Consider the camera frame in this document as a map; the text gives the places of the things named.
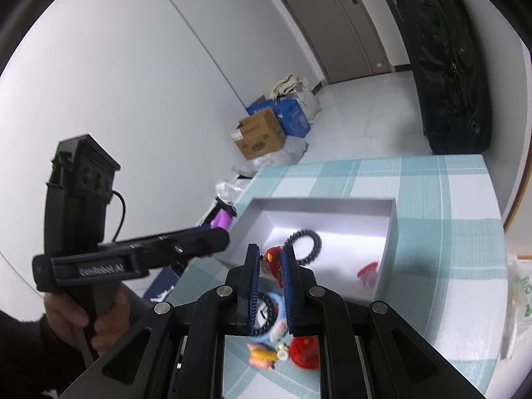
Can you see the purple tool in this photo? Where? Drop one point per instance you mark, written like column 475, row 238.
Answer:
column 221, row 218

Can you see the person's left forearm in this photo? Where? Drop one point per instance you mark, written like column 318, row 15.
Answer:
column 25, row 353

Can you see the white tote bag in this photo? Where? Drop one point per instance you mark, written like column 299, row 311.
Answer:
column 291, row 87

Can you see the small white charm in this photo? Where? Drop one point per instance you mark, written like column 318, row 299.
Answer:
column 283, row 351

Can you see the red hair clip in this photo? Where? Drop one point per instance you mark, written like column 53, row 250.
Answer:
column 368, row 275

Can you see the green printed plastic bag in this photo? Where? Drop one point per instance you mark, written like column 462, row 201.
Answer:
column 519, row 299

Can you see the clear plastic sheet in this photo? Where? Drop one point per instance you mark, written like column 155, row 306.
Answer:
column 278, row 156

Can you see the brown cardboard box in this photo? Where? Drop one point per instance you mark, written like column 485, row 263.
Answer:
column 259, row 135

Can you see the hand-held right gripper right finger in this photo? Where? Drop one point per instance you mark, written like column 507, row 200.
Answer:
column 289, row 295

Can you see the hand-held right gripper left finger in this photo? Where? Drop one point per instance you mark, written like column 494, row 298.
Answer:
column 252, row 291

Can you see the dark blue box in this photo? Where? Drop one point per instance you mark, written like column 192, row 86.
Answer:
column 164, row 286

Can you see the black hanging bag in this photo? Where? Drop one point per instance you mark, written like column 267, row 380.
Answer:
column 444, row 62

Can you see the red figure charm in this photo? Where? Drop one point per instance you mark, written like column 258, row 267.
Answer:
column 272, row 262

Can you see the crumpled clear plastic wrap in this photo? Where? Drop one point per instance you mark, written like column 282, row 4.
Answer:
column 230, row 191

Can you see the large blue cardboard box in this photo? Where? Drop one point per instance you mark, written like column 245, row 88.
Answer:
column 294, row 117

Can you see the red round charm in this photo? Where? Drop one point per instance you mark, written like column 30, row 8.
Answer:
column 303, row 353

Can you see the flat blue cardboard box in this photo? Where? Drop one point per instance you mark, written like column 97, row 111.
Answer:
column 258, row 106

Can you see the grey brown door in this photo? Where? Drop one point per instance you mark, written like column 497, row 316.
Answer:
column 332, row 29

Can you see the pink yellow cartoon figure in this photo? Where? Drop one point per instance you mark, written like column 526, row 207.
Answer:
column 262, row 355

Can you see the silver rectangular box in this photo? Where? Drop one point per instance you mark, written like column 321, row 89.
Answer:
column 332, row 224

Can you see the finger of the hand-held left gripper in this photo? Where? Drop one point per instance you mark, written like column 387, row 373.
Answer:
column 187, row 245

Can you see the teal checked tablecloth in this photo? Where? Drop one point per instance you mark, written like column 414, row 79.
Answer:
column 436, row 237

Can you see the person's left hand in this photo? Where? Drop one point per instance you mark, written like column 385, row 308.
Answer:
column 62, row 311

